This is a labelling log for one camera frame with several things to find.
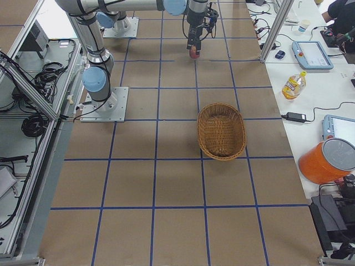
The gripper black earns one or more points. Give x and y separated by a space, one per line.
193 31

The red yellow apple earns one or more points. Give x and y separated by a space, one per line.
193 53

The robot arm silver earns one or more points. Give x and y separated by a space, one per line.
174 8
88 17

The wicker basket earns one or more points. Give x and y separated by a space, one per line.
221 131

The orange juice bottle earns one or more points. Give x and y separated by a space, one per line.
294 85

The paper cup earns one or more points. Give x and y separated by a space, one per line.
303 25

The blue teach pendant far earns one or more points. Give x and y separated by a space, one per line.
311 55

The blue teach pendant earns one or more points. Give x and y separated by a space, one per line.
338 127
311 55

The black power adapter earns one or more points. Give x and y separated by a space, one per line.
295 117

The person in black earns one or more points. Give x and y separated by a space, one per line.
342 13

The grey control box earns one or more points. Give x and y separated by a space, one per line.
35 41

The blue teach pendant near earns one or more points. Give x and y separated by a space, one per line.
338 127

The orange bucket grey lid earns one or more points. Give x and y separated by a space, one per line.
328 161

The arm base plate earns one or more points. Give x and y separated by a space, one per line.
124 29
113 110

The aluminium frame post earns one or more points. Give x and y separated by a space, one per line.
275 29

